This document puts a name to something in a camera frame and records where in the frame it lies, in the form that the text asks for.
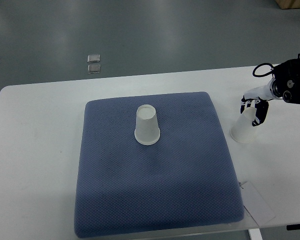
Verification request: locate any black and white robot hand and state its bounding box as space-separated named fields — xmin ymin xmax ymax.
xmin=240 ymin=85 xmax=274 ymax=127

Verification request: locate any white paper cup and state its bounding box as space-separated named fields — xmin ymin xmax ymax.
xmin=134 ymin=104 xmax=161 ymax=146
xmin=230 ymin=107 xmax=256 ymax=144

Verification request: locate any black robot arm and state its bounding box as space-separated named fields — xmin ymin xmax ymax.
xmin=272 ymin=53 xmax=300 ymax=105

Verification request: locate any wooden box corner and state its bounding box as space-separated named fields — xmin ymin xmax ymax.
xmin=275 ymin=0 xmax=300 ymax=10

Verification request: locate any white paper card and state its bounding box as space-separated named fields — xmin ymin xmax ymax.
xmin=240 ymin=181 xmax=276 ymax=227

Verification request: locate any blue-grey textured cushion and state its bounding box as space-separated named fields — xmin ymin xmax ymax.
xmin=74 ymin=92 xmax=245 ymax=238

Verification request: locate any white paper cup on cushion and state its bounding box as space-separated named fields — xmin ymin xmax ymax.
xmin=134 ymin=104 xmax=161 ymax=146

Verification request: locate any white table leg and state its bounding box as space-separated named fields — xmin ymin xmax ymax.
xmin=248 ymin=228 xmax=263 ymax=240

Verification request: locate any black table control panel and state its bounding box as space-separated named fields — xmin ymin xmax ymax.
xmin=286 ymin=224 xmax=300 ymax=231

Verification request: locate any upper metal floor plate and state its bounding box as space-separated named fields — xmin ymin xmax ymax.
xmin=87 ymin=54 xmax=101 ymax=63

